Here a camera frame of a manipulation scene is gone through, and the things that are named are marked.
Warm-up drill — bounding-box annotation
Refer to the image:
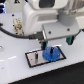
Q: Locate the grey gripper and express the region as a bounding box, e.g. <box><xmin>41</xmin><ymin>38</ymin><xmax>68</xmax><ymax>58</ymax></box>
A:
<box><xmin>41</xmin><ymin>17</ymin><xmax>81</xmax><ymax>52</ymax></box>

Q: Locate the blue gear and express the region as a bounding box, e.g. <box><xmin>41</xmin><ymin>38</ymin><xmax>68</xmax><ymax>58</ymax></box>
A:
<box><xmin>43</xmin><ymin>47</ymin><xmax>60</xmax><ymax>62</ymax></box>

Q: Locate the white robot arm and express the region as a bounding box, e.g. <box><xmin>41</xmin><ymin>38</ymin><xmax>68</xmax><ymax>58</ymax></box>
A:
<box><xmin>22</xmin><ymin>0</ymin><xmax>79</xmax><ymax>50</ymax></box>

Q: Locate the beige connector block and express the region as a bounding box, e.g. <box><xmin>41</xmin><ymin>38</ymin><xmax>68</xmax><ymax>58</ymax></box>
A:
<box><xmin>13</xmin><ymin>18</ymin><xmax>24</xmax><ymax>36</ymax></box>

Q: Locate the white work board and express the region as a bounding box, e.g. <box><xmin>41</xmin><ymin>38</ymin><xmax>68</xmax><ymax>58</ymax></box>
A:
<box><xmin>0</xmin><ymin>7</ymin><xmax>84</xmax><ymax>84</ymax></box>

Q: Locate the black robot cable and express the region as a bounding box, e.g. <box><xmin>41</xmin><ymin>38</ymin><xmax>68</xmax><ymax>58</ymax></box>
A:
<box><xmin>0</xmin><ymin>26</ymin><xmax>44</xmax><ymax>40</ymax></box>

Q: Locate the black peg base plate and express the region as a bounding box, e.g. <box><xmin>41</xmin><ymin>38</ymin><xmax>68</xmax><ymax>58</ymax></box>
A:
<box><xmin>25</xmin><ymin>46</ymin><xmax>66</xmax><ymax>68</ymax></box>

